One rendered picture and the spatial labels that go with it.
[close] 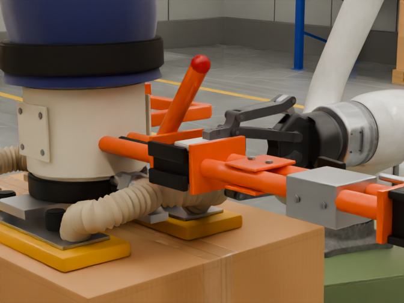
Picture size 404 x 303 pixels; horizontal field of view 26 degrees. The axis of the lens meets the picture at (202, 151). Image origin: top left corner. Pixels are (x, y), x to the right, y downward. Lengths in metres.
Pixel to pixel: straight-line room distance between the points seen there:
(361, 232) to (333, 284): 0.19
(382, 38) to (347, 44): 10.02
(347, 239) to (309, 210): 0.95
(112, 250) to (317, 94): 0.47
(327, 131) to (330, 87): 0.28
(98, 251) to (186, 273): 0.11
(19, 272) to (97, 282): 0.12
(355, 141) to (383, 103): 0.08
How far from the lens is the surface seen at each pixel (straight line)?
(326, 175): 0.89
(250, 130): 1.07
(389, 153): 1.22
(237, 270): 1.13
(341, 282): 1.68
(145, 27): 1.18
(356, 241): 1.83
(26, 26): 1.16
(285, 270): 1.20
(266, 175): 0.92
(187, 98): 1.04
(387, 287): 1.74
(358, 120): 1.17
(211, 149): 1.01
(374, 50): 11.53
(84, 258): 1.08
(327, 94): 1.40
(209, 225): 1.19
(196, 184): 1.00
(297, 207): 0.89
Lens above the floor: 1.45
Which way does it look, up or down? 13 degrees down
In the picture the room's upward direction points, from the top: straight up
